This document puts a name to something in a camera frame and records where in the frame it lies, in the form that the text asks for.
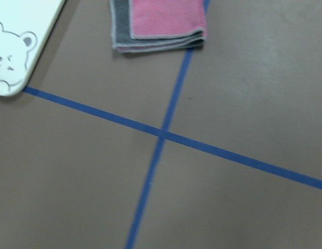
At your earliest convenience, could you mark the cream bear tray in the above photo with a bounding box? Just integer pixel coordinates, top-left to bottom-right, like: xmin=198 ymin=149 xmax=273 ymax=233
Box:
xmin=0 ymin=0 xmax=65 ymax=96

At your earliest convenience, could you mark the pink and grey cloth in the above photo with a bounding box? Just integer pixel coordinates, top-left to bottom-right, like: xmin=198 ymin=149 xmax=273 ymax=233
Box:
xmin=110 ymin=0 xmax=207 ymax=53

